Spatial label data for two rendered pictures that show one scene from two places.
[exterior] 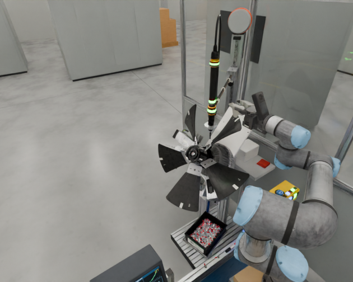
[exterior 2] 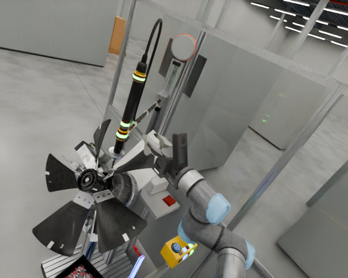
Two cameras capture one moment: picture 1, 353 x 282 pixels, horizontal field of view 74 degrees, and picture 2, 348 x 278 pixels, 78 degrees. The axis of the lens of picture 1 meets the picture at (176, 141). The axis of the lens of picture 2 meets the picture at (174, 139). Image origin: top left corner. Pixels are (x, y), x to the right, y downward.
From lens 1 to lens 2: 0.39 m
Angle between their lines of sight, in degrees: 19
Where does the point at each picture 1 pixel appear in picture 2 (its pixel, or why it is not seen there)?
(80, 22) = not seen: outside the picture
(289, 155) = (199, 229)
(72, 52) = (0, 15)
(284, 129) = (201, 194)
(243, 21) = (186, 49)
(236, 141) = (146, 174)
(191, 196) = (69, 234)
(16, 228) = not seen: outside the picture
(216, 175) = (106, 215)
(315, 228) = not seen: outside the picture
